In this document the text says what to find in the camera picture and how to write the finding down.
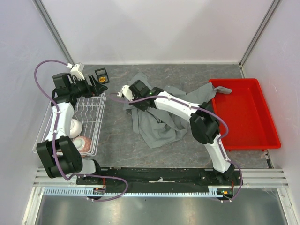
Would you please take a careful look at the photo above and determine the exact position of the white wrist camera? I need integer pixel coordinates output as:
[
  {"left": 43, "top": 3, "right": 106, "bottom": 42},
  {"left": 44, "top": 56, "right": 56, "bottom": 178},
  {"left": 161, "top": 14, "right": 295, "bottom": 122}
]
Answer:
[
  {"left": 117, "top": 85, "right": 134, "bottom": 101},
  {"left": 66, "top": 63, "right": 85, "bottom": 80}
]

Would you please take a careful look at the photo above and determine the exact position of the red plastic bin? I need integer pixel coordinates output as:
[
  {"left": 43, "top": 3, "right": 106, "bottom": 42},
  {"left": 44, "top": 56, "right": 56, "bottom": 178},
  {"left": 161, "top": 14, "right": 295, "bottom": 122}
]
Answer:
[{"left": 209, "top": 78, "right": 281, "bottom": 151}]

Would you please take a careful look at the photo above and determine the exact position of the left aluminium frame post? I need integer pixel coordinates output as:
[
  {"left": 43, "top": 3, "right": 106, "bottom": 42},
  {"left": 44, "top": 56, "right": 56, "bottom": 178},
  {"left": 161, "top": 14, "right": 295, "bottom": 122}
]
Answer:
[{"left": 32, "top": 0, "right": 75, "bottom": 65}]

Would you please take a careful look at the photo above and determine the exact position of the black box with brooch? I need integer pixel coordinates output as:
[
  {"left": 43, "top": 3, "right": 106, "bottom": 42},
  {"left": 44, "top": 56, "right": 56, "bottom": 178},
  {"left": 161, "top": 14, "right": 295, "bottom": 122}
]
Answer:
[{"left": 94, "top": 67, "right": 110, "bottom": 84}]

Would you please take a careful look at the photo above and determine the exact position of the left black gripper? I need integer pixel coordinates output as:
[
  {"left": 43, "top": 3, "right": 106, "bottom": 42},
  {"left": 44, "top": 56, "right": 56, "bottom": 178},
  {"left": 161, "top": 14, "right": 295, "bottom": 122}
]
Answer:
[{"left": 69, "top": 75, "right": 107, "bottom": 98}]

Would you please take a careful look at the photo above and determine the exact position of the white wire dish rack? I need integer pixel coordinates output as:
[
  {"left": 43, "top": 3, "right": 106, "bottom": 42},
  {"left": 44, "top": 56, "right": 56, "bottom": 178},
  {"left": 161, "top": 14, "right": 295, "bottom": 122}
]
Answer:
[{"left": 32, "top": 93, "right": 106, "bottom": 156}]

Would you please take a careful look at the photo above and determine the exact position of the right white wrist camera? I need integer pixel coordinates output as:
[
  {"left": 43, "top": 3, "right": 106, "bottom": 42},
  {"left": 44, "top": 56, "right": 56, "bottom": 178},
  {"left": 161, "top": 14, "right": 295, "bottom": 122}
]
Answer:
[{"left": 117, "top": 85, "right": 134, "bottom": 101}]

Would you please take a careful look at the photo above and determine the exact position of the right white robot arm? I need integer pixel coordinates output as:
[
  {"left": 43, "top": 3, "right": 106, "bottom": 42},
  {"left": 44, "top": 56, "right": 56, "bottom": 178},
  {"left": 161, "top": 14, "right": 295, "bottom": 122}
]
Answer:
[{"left": 121, "top": 80, "right": 235, "bottom": 185}]

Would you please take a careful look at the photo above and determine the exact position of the right aluminium frame post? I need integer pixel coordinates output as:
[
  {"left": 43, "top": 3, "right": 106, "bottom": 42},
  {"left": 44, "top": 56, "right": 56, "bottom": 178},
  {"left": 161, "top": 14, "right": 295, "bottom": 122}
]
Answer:
[{"left": 239, "top": 0, "right": 281, "bottom": 69}]

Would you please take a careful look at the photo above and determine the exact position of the pink patterned bowl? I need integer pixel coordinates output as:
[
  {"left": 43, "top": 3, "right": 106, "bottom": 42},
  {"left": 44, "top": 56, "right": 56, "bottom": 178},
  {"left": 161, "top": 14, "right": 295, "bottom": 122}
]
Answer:
[{"left": 74, "top": 136, "right": 91, "bottom": 153}]

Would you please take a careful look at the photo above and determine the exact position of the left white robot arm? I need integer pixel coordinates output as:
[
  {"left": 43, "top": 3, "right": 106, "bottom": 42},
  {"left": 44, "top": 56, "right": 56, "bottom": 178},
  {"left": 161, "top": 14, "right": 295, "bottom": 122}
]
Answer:
[{"left": 37, "top": 73, "right": 108, "bottom": 184}]

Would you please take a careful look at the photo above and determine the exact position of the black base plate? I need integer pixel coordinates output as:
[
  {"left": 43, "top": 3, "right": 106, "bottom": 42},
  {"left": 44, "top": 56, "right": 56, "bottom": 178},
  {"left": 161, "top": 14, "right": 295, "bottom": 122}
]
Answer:
[{"left": 76, "top": 167, "right": 242, "bottom": 192}]

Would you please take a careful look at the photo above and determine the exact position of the white bowl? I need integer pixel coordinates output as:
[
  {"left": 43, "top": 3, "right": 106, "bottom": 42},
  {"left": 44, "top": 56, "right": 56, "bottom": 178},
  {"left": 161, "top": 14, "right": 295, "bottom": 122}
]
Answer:
[{"left": 69, "top": 119, "right": 83, "bottom": 138}]

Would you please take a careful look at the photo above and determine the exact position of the grey slotted cable duct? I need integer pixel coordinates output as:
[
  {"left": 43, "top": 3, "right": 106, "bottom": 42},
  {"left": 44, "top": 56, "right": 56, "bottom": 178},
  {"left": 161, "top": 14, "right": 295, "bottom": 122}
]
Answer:
[{"left": 43, "top": 187, "right": 227, "bottom": 197}]

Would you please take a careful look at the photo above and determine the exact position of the aluminium frame post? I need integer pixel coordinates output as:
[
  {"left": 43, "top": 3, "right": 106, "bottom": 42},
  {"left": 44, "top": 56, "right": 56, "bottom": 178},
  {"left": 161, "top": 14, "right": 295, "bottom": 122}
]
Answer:
[
  {"left": 32, "top": 0, "right": 75, "bottom": 65},
  {"left": 239, "top": 0, "right": 281, "bottom": 69}
]

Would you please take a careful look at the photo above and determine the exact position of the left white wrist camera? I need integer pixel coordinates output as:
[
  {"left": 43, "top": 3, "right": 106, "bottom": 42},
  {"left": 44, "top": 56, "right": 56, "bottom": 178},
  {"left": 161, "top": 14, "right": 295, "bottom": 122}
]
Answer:
[{"left": 66, "top": 63, "right": 85, "bottom": 80}]

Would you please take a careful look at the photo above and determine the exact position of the grey shirt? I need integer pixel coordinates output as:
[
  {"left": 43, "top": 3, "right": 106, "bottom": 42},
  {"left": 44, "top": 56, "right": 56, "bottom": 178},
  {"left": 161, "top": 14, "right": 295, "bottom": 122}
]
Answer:
[{"left": 123, "top": 82, "right": 232, "bottom": 149}]

